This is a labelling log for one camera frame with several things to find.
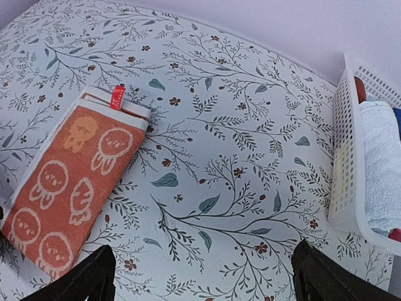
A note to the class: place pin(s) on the floral table cover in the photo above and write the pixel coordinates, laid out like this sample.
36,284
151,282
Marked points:
237,161

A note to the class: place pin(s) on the white perforated plastic basket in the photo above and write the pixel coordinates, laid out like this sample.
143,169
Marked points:
347,205

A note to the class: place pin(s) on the dark blue rolled towel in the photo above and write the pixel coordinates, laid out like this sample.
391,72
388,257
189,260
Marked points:
397,113

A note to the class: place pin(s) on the light blue terry towel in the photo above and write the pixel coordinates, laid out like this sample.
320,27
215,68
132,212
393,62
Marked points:
381,142

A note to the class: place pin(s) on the orange patterned towel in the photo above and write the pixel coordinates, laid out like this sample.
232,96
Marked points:
60,196

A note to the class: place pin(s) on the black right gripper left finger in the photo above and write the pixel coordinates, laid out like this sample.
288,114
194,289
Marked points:
91,279

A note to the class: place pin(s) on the dark red rolled towel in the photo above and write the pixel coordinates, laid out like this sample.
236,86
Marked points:
361,93

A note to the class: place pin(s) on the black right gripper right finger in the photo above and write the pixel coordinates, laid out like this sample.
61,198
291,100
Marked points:
317,277

